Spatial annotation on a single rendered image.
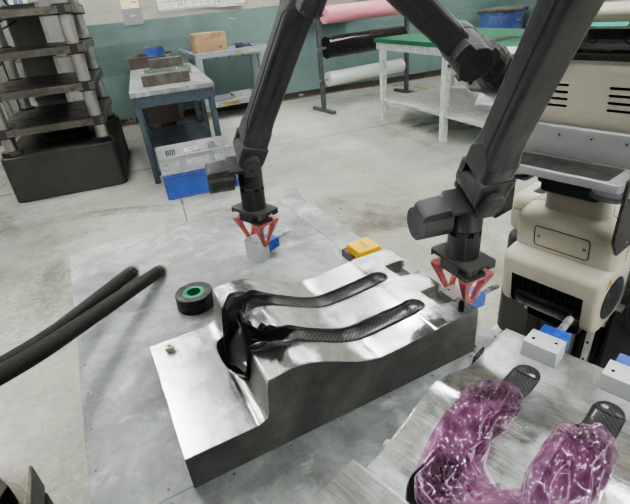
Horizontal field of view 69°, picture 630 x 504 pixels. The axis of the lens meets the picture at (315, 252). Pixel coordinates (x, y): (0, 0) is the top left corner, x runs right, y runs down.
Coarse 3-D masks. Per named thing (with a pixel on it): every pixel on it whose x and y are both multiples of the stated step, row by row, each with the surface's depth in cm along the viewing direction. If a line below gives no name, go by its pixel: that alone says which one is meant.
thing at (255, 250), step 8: (288, 232) 121; (248, 240) 113; (256, 240) 113; (272, 240) 115; (248, 248) 114; (256, 248) 112; (264, 248) 113; (272, 248) 116; (248, 256) 116; (256, 256) 113; (264, 256) 114
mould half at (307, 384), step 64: (384, 256) 93; (256, 320) 71; (320, 320) 76; (448, 320) 74; (192, 384) 71; (256, 384) 66; (320, 384) 65; (384, 384) 72; (192, 448) 60; (256, 448) 64
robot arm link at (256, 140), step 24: (288, 0) 74; (312, 0) 71; (288, 24) 76; (288, 48) 80; (264, 72) 84; (288, 72) 84; (264, 96) 87; (264, 120) 91; (240, 144) 98; (264, 144) 95
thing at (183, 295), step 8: (184, 288) 100; (192, 288) 100; (200, 288) 99; (208, 288) 99; (176, 296) 97; (184, 296) 97; (192, 296) 97; (200, 296) 97; (208, 296) 97; (184, 304) 95; (192, 304) 95; (200, 304) 96; (208, 304) 97; (184, 312) 97; (192, 312) 96; (200, 312) 97
